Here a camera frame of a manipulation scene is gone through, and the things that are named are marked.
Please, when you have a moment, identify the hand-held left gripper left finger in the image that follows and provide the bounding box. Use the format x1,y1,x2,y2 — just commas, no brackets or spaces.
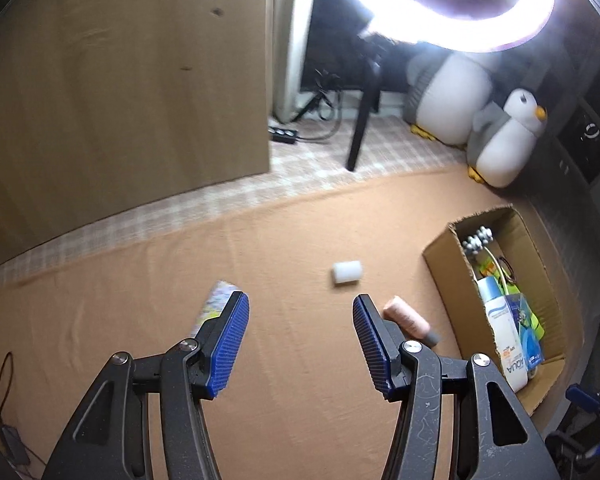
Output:
42,290,251,480

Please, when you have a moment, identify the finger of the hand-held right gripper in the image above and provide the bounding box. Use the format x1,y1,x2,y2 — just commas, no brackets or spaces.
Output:
566,382,600,415

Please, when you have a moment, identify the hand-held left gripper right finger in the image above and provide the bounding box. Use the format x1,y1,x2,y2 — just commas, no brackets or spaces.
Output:
352,294,551,480

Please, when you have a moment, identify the pink tube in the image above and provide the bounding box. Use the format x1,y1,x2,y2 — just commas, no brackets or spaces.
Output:
384,296,441,348

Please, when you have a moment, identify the patterned lighter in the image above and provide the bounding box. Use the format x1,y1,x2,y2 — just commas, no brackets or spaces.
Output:
192,280,243,341

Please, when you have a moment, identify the blue tape measure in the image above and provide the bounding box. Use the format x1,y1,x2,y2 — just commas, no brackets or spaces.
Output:
519,332,544,365

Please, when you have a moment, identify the green tube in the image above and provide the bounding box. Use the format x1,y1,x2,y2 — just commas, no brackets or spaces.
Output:
472,255,543,356

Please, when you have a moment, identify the white lotion bottle blue cap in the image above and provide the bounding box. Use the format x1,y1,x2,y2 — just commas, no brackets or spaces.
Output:
476,275,531,393

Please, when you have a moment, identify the blue packet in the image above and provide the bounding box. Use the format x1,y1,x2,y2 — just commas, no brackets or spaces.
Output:
505,294,537,341

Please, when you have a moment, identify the cardboard box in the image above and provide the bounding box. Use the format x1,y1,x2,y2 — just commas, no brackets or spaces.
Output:
422,204,567,417

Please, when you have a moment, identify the white neck massager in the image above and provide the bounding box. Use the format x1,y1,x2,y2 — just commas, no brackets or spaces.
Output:
461,226,511,286

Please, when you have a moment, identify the checkered mat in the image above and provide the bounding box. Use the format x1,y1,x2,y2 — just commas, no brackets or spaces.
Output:
0,110,600,321

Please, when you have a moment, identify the black tripod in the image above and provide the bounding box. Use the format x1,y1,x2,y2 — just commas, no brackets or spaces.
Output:
345,32,386,172

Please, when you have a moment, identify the black power strip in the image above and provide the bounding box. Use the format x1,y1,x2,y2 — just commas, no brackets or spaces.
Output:
268,126,300,145

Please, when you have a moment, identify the grey charger box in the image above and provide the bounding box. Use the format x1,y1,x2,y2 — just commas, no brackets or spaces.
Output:
0,425,31,466

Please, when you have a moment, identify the small penguin plush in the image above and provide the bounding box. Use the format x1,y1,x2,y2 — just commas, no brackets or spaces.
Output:
466,88,549,189

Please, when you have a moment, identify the large penguin plush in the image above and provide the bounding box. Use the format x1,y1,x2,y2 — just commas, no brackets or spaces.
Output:
405,52,496,150

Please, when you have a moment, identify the large wooden board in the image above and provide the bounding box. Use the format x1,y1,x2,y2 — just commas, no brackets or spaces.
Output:
0,0,276,266

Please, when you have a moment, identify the white framed panel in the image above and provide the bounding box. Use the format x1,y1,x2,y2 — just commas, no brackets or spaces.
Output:
272,0,326,123

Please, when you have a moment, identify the black cord bundle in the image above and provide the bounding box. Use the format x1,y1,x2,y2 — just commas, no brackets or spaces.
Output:
292,67,343,142

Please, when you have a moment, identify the black cable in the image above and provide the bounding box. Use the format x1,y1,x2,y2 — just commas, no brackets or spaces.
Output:
0,352,46,476

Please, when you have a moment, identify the ring light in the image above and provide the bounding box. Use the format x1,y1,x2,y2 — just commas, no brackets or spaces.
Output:
325,0,571,53

